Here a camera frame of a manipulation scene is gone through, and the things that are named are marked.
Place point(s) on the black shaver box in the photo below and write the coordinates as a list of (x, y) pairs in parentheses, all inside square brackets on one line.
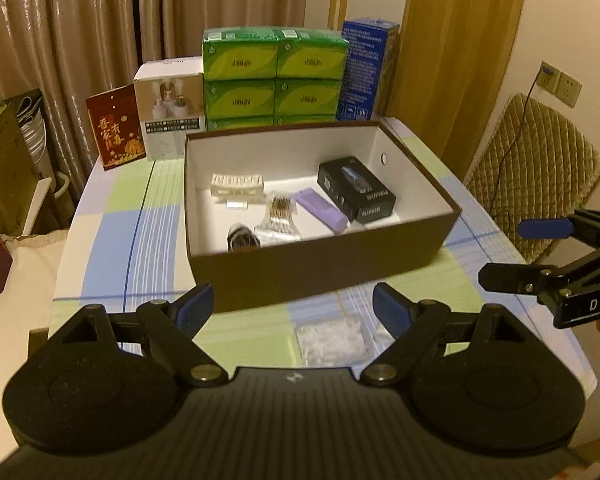
[(355, 190)]

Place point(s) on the red greeting card box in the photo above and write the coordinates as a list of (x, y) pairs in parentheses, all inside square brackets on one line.
[(115, 127)]

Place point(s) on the golden brown curtain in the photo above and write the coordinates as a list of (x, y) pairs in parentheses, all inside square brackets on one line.
[(455, 60)]

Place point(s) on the brown cardboard storage box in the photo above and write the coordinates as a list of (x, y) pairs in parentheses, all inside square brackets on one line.
[(330, 270)]

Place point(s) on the packet of cotton swabs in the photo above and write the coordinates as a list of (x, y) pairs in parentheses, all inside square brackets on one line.
[(280, 212)]

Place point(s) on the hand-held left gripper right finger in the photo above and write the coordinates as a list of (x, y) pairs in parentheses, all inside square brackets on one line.
[(392, 308)]

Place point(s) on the white wall socket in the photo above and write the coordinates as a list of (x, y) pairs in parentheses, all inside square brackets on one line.
[(549, 74), (570, 90)]

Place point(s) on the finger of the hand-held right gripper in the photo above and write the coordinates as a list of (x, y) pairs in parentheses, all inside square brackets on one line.
[(545, 229), (510, 277)]

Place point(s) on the desktop with checkered tablecloth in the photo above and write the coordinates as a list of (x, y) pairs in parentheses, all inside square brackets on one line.
[(130, 260)]

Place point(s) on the blue milk carton box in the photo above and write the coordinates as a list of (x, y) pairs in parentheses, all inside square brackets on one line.
[(362, 70)]

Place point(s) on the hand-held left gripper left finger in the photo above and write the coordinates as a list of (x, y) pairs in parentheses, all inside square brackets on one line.
[(195, 306)]

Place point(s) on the clear box of floss picks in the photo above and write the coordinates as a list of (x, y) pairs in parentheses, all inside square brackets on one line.
[(330, 340)]

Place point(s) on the beige shiny curtain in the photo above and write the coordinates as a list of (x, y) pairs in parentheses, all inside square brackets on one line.
[(80, 35)]

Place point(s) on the white plastic board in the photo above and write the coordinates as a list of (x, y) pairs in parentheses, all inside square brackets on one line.
[(39, 205)]

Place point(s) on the wooden slat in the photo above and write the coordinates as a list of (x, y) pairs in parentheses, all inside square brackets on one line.
[(345, 5), (334, 5)]

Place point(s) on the stacked white buckets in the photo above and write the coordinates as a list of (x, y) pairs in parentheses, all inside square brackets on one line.
[(37, 145)]

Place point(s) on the white hair claw clip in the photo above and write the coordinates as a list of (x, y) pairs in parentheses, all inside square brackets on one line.
[(235, 185)]

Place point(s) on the beige floral cloth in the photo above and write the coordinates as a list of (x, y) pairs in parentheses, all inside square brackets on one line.
[(15, 360)]

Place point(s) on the dark paper bag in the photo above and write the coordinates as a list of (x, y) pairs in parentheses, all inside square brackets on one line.
[(25, 102)]

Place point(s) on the stack of green tissue packs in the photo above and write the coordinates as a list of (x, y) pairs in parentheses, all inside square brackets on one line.
[(275, 75)]

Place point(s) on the chair with quilted cover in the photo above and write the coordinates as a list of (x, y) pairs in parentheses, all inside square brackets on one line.
[(535, 160)]

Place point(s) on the white product box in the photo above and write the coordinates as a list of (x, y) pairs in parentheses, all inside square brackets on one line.
[(167, 110)]

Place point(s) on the black hair scrunchie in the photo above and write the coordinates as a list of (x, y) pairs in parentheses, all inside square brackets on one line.
[(242, 240)]

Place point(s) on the purple tube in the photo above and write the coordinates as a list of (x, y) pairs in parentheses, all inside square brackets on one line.
[(320, 210)]

